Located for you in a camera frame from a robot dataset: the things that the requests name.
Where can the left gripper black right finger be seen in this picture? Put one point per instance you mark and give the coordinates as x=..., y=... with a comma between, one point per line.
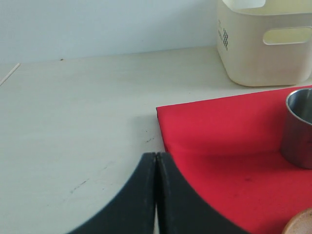
x=180, y=210

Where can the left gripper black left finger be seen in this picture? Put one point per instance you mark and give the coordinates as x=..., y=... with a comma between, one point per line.
x=132, y=210

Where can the red tablecloth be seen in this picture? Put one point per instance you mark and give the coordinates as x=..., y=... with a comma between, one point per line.
x=228, y=151

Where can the brown wooden plate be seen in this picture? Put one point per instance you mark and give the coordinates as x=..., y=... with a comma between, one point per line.
x=301, y=223

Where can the stainless steel cup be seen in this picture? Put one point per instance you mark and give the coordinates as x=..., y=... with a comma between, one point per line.
x=296, y=143

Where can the cream plastic storage bin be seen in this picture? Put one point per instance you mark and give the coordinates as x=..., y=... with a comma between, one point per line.
x=265, y=42

